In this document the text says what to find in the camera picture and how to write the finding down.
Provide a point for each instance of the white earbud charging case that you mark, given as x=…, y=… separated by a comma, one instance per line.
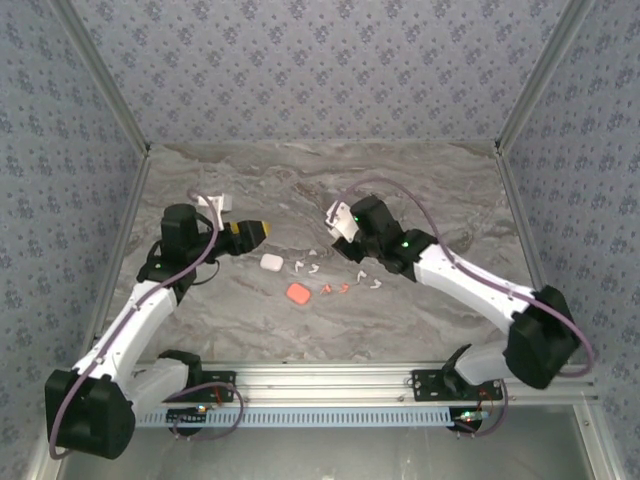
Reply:
x=271, y=262

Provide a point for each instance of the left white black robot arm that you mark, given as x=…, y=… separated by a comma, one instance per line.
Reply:
x=125, y=325

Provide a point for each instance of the pink earbud charging case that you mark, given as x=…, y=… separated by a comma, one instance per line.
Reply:
x=299, y=294

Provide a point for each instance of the small controller circuit board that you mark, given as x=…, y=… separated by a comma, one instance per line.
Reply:
x=185, y=416
x=470, y=416

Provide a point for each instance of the grey metal panel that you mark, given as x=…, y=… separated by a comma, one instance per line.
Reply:
x=320, y=455

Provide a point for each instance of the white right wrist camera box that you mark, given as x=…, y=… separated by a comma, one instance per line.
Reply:
x=342, y=222

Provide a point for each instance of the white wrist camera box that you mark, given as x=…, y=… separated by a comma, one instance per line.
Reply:
x=215, y=201
x=342, y=222

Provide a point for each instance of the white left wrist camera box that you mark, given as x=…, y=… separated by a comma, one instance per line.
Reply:
x=215, y=201

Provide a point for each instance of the aluminium table side rail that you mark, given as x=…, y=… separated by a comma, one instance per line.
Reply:
x=132, y=200
x=515, y=200

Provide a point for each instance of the aluminium mounting rail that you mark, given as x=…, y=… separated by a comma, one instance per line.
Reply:
x=320, y=382

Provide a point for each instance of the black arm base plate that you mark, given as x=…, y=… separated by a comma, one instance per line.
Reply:
x=425, y=387
x=227, y=382

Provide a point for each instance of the aluminium corner post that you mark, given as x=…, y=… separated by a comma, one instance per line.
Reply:
x=537, y=80
x=108, y=80

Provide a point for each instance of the aluminium lower frame rail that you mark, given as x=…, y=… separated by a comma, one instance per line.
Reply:
x=596, y=440
x=42, y=470

